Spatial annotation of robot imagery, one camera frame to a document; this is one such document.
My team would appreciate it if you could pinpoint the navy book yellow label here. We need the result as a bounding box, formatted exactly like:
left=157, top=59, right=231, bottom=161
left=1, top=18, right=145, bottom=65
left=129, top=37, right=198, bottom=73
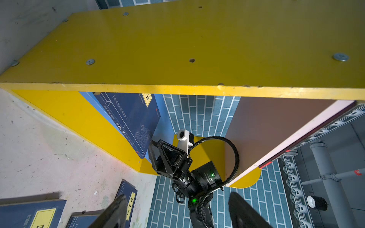
left=93, top=92, right=161, bottom=159

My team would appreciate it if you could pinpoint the navy book far left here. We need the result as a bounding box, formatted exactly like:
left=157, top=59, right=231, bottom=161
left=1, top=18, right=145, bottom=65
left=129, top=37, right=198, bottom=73
left=1, top=192, right=67, bottom=228

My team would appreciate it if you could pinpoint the black corrugated right cable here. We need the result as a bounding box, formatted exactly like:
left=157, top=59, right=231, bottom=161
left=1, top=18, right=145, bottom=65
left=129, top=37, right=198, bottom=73
left=188, top=136, right=240, bottom=228

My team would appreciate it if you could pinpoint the yellow pink blue bookshelf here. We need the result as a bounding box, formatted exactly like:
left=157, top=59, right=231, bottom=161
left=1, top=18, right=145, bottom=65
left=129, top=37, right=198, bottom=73
left=1, top=1, right=365, bottom=177

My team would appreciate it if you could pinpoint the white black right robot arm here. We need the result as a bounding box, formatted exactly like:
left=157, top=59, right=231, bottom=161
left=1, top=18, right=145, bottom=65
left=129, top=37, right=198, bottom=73
left=148, top=140, right=223, bottom=228

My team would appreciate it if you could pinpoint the grey metal pole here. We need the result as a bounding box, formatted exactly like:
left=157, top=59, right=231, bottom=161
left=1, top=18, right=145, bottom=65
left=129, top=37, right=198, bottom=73
left=310, top=140, right=358, bottom=228

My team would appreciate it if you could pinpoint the navy book bottom centre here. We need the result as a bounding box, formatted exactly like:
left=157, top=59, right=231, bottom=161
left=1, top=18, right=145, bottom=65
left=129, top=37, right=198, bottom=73
left=66, top=210, right=104, bottom=228

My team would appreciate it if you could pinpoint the navy book right side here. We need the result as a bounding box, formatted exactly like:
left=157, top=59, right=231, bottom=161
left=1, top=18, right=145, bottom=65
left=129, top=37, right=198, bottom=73
left=116, top=179, right=138, bottom=228

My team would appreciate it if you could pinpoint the white slotted cable duct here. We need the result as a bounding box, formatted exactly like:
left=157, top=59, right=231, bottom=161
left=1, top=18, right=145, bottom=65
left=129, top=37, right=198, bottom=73
left=279, top=104, right=365, bottom=228

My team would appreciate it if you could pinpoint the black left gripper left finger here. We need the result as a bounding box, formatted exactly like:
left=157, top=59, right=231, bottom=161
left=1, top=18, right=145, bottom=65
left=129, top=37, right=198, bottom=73
left=89, top=194, right=128, bottom=228

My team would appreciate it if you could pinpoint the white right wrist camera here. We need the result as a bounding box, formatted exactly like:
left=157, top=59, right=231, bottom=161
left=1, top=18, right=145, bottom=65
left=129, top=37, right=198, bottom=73
left=177, top=130, right=194, bottom=158

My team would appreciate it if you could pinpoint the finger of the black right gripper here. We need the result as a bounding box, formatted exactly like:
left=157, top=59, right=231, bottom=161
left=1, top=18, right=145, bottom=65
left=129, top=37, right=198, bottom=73
left=158, top=140, right=190, bottom=168
left=148, top=140, right=165, bottom=174

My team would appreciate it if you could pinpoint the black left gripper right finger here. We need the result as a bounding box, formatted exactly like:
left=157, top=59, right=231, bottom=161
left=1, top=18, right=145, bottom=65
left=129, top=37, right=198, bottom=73
left=228, top=192, right=272, bottom=228

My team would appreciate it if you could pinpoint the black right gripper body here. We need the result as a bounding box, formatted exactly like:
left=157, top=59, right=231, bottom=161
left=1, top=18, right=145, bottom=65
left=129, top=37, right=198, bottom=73
left=158, top=158, right=200, bottom=197

